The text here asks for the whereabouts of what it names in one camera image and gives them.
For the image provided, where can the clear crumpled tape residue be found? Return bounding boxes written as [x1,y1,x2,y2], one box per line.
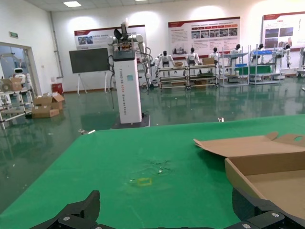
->
[142,159,173,177]

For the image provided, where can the open cardboard shipping box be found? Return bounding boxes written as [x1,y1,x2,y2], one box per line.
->
[33,94,65,110]

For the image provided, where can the white shelf rack blue bins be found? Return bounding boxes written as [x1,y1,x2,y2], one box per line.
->
[248,44,286,85]

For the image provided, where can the white tower robot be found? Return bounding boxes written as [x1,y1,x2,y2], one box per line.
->
[106,19,151,129]

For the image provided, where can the grey tube workbench rack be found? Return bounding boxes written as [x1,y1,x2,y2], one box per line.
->
[158,65,188,91]
[187,62,219,89]

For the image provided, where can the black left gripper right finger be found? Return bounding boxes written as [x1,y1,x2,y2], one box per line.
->
[224,187,305,229]

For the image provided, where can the white black humanoid robot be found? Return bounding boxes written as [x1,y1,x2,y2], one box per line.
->
[209,47,221,64]
[252,43,269,63]
[282,43,293,70]
[185,47,201,66]
[229,44,243,66]
[154,50,175,72]

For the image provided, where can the yellow tape square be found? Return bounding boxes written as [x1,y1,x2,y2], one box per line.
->
[137,177,153,187]

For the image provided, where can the green tablecloth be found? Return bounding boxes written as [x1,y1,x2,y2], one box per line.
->
[0,114,305,229]

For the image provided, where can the cardboard box with tape roll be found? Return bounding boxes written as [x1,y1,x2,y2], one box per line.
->
[0,78,23,92]

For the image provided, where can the small white service robot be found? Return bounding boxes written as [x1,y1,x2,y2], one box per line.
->
[10,67,31,90]

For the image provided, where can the glass door frame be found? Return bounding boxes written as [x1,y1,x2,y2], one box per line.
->
[0,42,42,96]

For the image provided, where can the black display on stand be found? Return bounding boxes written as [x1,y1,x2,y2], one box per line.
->
[69,47,109,95]

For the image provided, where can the flat closed cardboard box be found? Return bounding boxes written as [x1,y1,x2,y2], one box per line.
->
[31,106,60,119]

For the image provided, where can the grey wall pipe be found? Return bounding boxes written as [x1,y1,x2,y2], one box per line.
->
[50,10,64,79]

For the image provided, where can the open cardboard box torn rim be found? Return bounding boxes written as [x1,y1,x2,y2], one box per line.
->
[193,131,305,219]

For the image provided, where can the red-trimmed wall poster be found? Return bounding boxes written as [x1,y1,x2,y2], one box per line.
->
[262,11,305,50]
[73,24,146,51]
[168,16,241,56]

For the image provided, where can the white tube shelf rack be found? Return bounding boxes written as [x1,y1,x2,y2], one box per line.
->
[0,83,34,129]

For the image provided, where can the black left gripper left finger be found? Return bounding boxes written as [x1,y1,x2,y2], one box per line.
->
[30,190,112,229]

